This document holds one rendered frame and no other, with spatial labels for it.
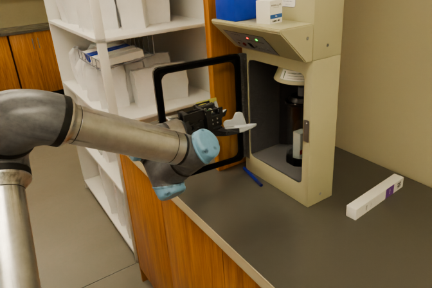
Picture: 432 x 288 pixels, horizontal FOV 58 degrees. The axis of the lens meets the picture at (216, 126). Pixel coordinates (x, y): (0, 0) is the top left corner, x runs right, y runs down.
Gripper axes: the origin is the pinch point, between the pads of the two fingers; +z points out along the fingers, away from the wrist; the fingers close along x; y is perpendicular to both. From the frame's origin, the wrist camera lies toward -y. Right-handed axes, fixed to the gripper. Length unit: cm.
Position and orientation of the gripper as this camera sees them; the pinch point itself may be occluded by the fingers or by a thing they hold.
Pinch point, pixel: (241, 119)
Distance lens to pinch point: 116.9
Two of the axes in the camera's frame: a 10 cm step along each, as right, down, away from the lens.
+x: -5.4, -3.0, 7.8
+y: -0.7, -9.1, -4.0
